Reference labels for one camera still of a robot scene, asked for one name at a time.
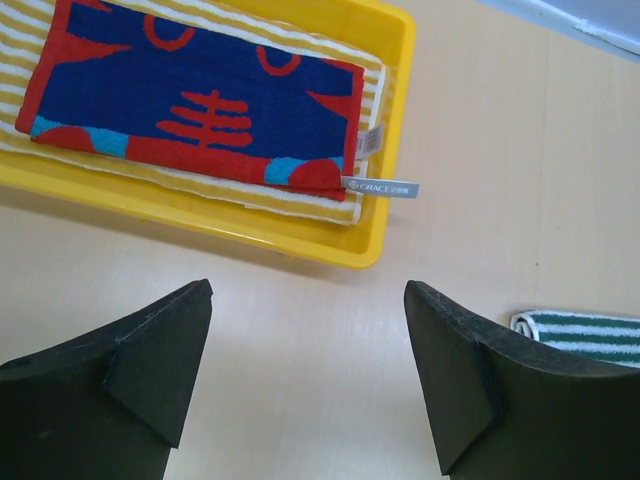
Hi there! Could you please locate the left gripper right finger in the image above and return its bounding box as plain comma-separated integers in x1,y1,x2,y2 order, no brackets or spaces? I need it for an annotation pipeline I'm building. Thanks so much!
404,281,639,479

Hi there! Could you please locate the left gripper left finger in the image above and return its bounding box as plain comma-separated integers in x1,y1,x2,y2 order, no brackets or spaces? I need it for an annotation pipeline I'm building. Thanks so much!
1,279,213,479

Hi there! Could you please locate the black white striped towel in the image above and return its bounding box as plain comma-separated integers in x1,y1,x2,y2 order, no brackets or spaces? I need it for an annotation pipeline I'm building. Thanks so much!
510,310,639,369

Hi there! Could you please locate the turquoise red patterned towel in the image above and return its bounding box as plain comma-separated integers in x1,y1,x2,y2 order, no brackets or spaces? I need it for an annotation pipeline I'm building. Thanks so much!
15,1,382,200

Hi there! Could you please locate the yellow plastic tray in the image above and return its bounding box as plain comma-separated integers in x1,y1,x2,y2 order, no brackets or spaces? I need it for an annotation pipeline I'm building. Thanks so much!
1,1,416,268

